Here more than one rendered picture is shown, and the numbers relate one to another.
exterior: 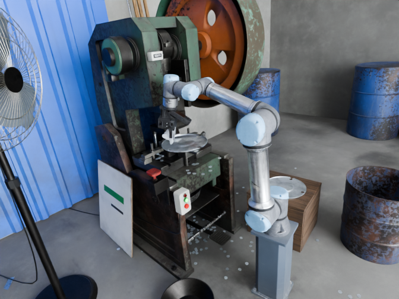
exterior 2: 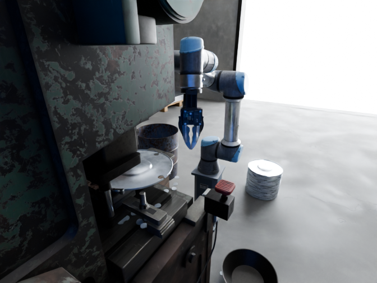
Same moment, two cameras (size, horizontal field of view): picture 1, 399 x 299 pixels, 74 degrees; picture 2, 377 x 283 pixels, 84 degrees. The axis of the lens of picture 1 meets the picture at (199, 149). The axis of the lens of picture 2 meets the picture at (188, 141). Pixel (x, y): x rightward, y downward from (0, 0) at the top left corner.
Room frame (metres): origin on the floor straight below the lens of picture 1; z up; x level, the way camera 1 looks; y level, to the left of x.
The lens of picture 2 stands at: (1.50, 0.81, 1.19)
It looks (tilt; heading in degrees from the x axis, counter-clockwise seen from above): 24 degrees down; 256
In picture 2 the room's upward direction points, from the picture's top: straight up
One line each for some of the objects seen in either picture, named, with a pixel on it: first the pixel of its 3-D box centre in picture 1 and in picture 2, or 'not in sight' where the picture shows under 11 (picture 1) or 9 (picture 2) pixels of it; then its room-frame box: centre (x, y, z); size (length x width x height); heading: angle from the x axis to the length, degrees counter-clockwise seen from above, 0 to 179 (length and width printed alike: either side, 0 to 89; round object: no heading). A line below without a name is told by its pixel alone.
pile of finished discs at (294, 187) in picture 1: (284, 186); not in sight; (1.59, -0.58, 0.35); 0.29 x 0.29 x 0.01
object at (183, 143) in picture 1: (184, 142); (134, 167); (1.54, 0.09, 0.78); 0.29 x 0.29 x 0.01
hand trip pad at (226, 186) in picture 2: (154, 177); (224, 194); (1.23, 0.25, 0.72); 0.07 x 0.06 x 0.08; 45
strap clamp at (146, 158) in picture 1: (151, 151); (145, 208); (1.51, 0.30, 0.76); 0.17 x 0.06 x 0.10; 135
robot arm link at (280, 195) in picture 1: (275, 200); (210, 147); (1.07, -0.35, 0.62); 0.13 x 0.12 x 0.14; 137
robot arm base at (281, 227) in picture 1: (275, 219); (208, 162); (1.08, -0.35, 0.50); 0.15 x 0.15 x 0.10
